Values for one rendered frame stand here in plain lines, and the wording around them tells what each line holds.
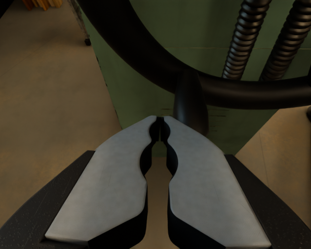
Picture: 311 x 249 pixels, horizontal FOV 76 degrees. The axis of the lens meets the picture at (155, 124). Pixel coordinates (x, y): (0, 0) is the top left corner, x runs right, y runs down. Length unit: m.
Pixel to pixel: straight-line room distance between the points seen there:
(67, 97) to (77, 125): 0.19
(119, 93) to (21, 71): 0.97
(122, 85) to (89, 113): 0.59
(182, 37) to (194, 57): 0.05
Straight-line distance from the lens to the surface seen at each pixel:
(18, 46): 1.58
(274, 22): 0.40
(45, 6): 1.80
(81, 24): 1.33
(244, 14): 0.22
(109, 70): 0.44
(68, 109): 1.10
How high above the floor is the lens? 0.84
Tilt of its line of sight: 61 degrees down
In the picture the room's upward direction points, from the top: 2 degrees counter-clockwise
